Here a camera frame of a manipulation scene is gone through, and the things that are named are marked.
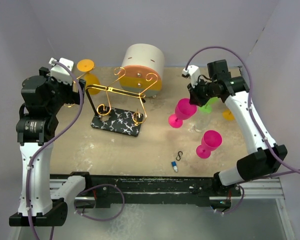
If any small blue white bottle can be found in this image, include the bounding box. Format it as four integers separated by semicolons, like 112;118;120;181
171;161;179;173

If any gold wire wine glass rack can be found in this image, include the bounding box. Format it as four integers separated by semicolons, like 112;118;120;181
84;72;159;137

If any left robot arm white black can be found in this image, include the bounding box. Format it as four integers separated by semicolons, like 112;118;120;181
9;65;93;227

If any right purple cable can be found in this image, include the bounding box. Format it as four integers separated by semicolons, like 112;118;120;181
184;46;300;176

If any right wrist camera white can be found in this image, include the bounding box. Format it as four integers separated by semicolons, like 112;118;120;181
181;65;201;88

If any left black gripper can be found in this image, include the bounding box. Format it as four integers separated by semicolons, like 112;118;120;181
38;67;84;114

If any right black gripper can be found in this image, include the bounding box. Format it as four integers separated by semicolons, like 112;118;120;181
188;76;218;107

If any green wine glass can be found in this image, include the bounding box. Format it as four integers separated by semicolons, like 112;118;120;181
198;97;218;114

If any purple cable loop under rail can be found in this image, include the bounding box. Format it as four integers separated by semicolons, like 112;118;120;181
73;184;126;222

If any white round drawer cabinet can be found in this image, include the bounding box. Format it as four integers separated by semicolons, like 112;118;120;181
119;43;165;98

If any pink wine glass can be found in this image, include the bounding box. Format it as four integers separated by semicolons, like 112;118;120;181
168;98;197;128
196;130;223;159

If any pink wine glass front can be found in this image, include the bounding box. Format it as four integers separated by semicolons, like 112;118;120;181
196;130;223;159

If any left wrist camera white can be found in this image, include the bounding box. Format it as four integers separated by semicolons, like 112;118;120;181
48;57;74;86

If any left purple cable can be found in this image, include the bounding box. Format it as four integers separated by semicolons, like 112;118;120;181
26;61;85;240

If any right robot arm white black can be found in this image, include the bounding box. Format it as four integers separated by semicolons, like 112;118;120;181
182;60;288;196

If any clear wine glass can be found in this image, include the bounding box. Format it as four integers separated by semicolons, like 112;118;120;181
193;111;211;133

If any orange wine glass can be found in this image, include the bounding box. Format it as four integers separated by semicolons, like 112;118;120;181
76;59;100;86
222;109;235;121

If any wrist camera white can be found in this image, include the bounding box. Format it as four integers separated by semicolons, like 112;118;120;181
48;57;74;86
181;65;201;88

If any black s-hook carabiner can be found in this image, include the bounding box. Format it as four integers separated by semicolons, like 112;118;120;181
175;150;183;161

